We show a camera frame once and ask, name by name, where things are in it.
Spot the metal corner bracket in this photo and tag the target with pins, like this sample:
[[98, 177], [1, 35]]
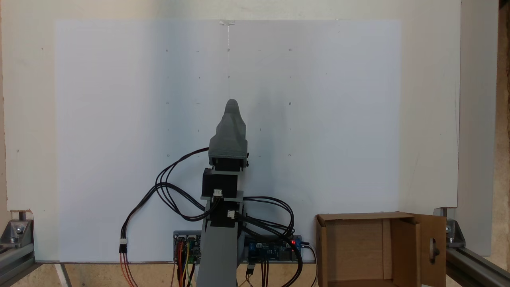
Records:
[[452, 233], [16, 231]]

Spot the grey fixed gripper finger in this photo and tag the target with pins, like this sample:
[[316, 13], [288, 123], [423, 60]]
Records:
[[232, 119]]

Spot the clear tape piece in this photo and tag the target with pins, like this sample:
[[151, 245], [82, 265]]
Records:
[[227, 22]]

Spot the brown cardboard box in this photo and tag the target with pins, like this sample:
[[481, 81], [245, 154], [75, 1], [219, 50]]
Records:
[[358, 255]]

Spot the white paper sheet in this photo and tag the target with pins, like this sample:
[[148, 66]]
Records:
[[119, 119]]

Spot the blue circuit board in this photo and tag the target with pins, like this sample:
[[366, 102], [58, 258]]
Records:
[[271, 251]]

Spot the aluminium frame post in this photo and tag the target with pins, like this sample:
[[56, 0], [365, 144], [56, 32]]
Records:
[[14, 263], [478, 269]]

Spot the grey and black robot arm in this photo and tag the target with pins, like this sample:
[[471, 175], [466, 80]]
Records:
[[220, 255]]

